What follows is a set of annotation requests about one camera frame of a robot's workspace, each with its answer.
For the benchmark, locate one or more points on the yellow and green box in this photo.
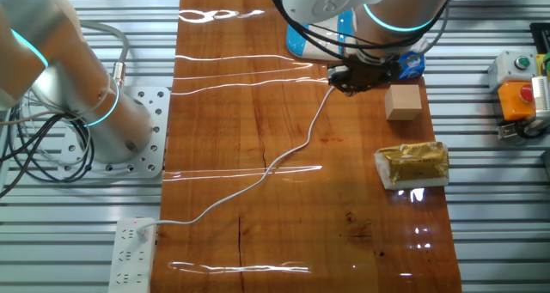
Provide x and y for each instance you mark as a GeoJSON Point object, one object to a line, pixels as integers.
{"type": "Point", "coordinates": [543, 63]}

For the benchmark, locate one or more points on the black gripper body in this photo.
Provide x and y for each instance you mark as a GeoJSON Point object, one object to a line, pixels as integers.
{"type": "Point", "coordinates": [365, 74]}

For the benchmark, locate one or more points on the white ribbed module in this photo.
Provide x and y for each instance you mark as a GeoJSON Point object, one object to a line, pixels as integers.
{"type": "Point", "coordinates": [542, 96]}

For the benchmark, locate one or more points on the black flat device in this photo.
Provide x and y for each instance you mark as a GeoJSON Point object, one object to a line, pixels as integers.
{"type": "Point", "coordinates": [542, 35]}

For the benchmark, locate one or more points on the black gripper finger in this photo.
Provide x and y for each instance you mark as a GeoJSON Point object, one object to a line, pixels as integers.
{"type": "Point", "coordinates": [360, 89]}
{"type": "Point", "coordinates": [346, 89]}

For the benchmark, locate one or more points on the grey perforated mounting plate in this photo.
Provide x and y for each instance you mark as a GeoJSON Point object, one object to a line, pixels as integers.
{"type": "Point", "coordinates": [154, 125]}

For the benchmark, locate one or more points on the orange box with red button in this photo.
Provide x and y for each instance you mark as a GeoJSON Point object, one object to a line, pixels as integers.
{"type": "Point", "coordinates": [515, 101]}

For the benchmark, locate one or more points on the white power strip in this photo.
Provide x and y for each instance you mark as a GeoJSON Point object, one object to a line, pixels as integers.
{"type": "Point", "coordinates": [131, 258]}

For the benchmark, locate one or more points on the gold wrapped white package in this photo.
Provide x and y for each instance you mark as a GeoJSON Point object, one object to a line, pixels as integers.
{"type": "Point", "coordinates": [414, 164]}

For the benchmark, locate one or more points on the white box with green button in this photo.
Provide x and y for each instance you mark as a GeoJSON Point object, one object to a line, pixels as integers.
{"type": "Point", "coordinates": [511, 69]}

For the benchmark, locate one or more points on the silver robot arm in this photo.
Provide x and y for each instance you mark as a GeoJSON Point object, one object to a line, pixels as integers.
{"type": "Point", "coordinates": [77, 91]}

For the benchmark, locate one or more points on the blue tissue pack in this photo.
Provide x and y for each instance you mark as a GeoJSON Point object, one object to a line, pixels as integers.
{"type": "Point", "coordinates": [411, 66]}

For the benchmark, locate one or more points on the wooden cube block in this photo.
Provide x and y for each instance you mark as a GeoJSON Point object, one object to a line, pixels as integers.
{"type": "Point", "coordinates": [403, 102]}

